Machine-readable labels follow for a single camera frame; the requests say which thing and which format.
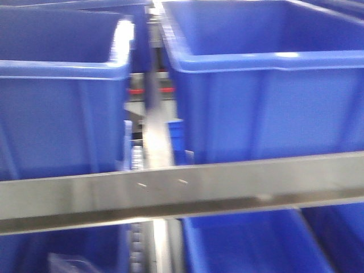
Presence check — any blue bin shelf right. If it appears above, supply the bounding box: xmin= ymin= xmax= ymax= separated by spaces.
xmin=158 ymin=1 xmax=363 ymax=164

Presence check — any blue bin shelf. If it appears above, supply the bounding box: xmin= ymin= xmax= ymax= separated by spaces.
xmin=1 ymin=6 xmax=134 ymax=181
xmin=158 ymin=1 xmax=363 ymax=164

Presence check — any blue bin shelf left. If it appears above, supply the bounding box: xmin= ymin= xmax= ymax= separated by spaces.
xmin=1 ymin=6 xmax=134 ymax=181

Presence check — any blue bin lower left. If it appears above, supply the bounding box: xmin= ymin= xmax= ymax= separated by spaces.
xmin=1 ymin=224 xmax=130 ymax=272

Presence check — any blue bin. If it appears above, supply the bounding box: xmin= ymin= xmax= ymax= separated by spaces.
xmin=182 ymin=202 xmax=363 ymax=272
xmin=1 ymin=224 xmax=130 ymax=272

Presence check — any blue bin lower right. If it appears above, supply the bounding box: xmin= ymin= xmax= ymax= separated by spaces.
xmin=182 ymin=202 xmax=363 ymax=272

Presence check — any steel shelf divider rail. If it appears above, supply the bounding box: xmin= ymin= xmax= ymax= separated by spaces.
xmin=143 ymin=6 xmax=174 ymax=169

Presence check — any steel shelf front rail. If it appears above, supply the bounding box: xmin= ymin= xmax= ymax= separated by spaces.
xmin=1 ymin=151 xmax=363 ymax=234

